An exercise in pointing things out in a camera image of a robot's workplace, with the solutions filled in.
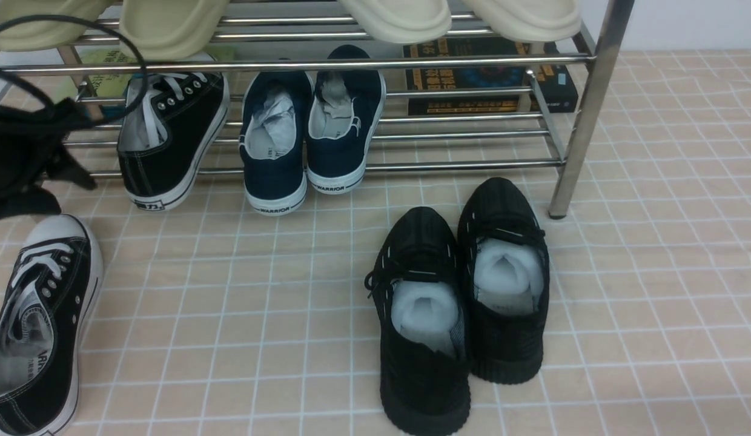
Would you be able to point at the black knit sneaker right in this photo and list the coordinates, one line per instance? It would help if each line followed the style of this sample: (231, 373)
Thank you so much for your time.
(505, 281)

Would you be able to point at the black yellow book box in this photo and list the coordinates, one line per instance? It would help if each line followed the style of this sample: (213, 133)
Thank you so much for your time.
(557, 86)

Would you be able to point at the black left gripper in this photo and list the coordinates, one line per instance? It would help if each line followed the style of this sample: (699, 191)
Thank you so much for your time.
(31, 148)

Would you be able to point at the navy canvas sneaker left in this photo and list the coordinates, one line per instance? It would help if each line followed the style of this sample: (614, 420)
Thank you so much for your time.
(274, 111)

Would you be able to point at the black knit sneaker left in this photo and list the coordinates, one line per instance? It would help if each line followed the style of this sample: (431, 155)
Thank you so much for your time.
(424, 362)

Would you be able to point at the stainless steel shoe rack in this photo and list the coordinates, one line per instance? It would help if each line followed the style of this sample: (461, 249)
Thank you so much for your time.
(599, 58)

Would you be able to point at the navy canvas sneaker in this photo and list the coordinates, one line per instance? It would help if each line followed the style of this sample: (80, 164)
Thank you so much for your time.
(342, 120)
(274, 111)

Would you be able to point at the black canvas sneaker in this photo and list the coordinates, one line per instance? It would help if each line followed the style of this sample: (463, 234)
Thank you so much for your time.
(163, 141)
(53, 288)

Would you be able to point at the green booklet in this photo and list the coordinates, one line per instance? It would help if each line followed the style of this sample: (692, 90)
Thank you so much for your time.
(113, 85)

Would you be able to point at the cream slipper far right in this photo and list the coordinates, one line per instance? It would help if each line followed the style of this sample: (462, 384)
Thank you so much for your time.
(530, 21)

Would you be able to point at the cream slipper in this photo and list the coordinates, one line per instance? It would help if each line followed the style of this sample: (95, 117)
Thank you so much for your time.
(401, 22)
(170, 30)
(44, 35)
(530, 21)

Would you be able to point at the cream slipper far left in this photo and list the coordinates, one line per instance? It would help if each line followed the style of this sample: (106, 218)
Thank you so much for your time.
(44, 35)

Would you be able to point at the navy canvas sneaker right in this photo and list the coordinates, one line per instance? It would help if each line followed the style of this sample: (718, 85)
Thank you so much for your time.
(342, 120)

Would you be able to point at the black knit sneaker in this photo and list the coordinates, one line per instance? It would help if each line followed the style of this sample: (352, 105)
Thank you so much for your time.
(424, 362)
(505, 281)

